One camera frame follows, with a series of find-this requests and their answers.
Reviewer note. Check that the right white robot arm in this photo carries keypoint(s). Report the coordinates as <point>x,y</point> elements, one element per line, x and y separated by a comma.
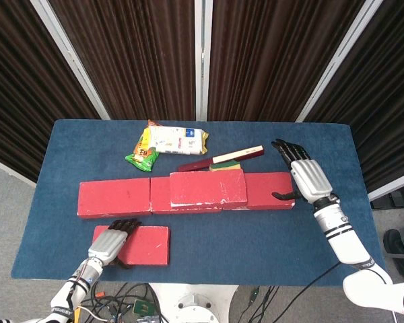
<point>346,245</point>

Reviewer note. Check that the dark red box white face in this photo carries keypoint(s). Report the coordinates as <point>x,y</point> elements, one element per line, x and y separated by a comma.
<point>239,154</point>

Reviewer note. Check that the brown corrugated partition panel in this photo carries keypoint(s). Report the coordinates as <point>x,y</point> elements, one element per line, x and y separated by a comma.
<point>272,57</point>
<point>384,94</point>
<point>20,84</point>
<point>131,57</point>

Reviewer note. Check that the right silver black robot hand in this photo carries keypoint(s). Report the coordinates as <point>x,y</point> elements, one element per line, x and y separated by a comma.
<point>311,180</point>

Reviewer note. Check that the yellow green sponge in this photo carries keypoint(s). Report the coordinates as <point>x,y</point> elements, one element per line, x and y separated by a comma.
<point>225,165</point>

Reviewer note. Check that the white snack package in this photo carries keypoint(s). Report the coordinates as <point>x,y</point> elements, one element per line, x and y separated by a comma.
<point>175,139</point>

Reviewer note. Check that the dark red flat stick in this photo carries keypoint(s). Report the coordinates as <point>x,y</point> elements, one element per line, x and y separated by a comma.
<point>195,165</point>

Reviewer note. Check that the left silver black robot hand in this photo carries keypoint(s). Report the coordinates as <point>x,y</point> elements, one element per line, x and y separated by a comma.
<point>107,244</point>

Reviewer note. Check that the green yellow snack bag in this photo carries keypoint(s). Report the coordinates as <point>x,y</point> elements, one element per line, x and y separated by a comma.
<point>143,158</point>

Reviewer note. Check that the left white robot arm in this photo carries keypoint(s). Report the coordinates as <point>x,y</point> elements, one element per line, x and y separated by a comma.
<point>67,296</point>

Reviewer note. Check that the red foam brick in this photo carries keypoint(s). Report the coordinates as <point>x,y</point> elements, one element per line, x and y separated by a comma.
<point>114,198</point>
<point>160,195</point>
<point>148,245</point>
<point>262,190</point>

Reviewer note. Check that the white partition post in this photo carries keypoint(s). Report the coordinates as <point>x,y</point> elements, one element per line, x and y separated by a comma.
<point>340,60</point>
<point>70,60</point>
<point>203,60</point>

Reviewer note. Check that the green circuit board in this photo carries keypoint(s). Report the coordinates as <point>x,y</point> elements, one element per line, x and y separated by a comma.
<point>142,307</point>

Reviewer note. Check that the red foam brick chipped white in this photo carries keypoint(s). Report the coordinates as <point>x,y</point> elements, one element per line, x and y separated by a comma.
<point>205,188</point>

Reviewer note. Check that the blue table cloth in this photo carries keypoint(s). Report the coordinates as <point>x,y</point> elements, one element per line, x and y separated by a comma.
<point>222,242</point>

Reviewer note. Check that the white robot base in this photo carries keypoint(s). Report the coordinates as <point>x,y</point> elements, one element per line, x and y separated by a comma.
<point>192,303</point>

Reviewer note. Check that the white partition bottom rail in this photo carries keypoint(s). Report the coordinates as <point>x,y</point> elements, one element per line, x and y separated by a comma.
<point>394,185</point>
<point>10,170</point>

